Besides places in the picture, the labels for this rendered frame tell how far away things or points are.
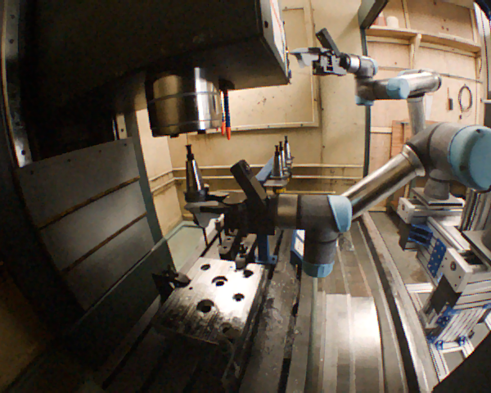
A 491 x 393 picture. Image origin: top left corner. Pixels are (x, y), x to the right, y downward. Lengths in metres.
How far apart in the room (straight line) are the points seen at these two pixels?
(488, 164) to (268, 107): 1.23
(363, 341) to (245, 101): 1.43
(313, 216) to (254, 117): 1.12
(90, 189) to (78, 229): 0.14
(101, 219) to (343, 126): 1.38
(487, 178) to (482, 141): 0.07
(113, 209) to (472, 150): 1.02
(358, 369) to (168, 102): 0.88
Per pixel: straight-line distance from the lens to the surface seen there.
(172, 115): 0.40
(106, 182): 0.83
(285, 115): 1.41
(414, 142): 0.58
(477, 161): 0.47
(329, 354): 0.78
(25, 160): 0.71
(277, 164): 0.69
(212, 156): 1.59
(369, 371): 0.81
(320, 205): 0.41
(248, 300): 0.56
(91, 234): 0.81
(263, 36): 0.31
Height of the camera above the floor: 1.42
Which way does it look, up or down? 21 degrees down
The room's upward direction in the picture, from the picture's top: 5 degrees counter-clockwise
